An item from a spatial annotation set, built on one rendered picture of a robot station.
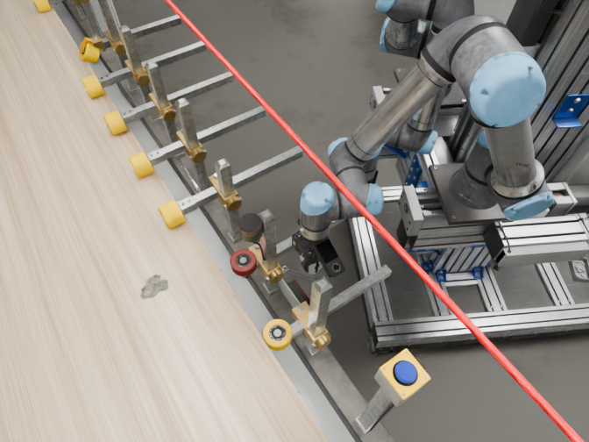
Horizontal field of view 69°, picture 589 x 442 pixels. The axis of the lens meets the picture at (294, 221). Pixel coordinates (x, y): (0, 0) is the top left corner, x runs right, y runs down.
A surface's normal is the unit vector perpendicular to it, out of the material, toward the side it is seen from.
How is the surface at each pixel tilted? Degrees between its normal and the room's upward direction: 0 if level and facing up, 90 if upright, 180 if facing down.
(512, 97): 83
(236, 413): 0
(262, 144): 0
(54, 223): 0
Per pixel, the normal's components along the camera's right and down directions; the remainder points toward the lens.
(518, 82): 0.10, 0.76
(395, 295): 0.01, -0.57
